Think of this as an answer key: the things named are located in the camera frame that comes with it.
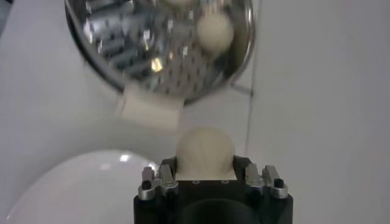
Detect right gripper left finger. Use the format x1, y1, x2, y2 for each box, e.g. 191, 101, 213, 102
137, 156, 180, 201

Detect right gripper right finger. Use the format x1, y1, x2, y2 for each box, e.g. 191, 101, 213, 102
232, 154, 289, 200

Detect perforated steel steamer basket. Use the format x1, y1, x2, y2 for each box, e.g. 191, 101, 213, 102
63, 0, 257, 122

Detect cream electric cooker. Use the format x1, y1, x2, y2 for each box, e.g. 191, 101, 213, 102
115, 91, 186, 132

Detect white round plate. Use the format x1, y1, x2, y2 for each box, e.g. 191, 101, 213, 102
5, 149, 160, 224

